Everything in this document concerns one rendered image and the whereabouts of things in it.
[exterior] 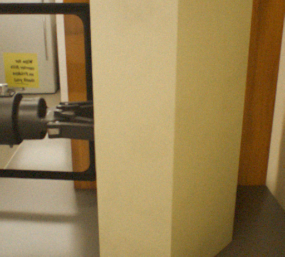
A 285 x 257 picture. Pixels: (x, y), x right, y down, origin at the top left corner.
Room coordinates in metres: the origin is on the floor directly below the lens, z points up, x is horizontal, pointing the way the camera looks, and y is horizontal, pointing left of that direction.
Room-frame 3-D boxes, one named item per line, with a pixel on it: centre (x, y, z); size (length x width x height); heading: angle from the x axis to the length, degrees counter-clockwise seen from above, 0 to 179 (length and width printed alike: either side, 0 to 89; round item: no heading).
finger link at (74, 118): (0.62, 0.10, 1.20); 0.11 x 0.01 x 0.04; 64
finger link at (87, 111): (0.69, 0.10, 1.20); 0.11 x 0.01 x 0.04; 120
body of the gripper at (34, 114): (0.65, 0.16, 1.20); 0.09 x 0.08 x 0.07; 92
